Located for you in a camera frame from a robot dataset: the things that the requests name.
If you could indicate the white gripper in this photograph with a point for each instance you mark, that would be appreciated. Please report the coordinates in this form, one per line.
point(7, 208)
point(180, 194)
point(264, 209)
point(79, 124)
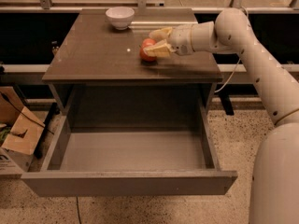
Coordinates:
point(180, 39)

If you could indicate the brown cardboard box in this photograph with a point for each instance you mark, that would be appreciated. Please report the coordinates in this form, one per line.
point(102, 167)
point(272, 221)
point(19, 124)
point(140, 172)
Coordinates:
point(21, 130)

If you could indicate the white ceramic bowl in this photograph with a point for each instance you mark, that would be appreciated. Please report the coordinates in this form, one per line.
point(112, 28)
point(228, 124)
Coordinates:
point(120, 17)

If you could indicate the open grey top drawer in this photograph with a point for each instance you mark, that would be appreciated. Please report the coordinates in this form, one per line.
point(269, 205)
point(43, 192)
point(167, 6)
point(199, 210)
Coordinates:
point(169, 153)

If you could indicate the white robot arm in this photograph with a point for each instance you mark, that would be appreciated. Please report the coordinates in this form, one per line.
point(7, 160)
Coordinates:
point(274, 197)

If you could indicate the metal window rail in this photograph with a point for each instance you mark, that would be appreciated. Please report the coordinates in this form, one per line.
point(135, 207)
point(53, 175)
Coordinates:
point(93, 8)

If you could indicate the red apple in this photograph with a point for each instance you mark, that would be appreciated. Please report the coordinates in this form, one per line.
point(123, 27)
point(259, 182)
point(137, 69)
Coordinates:
point(143, 54)

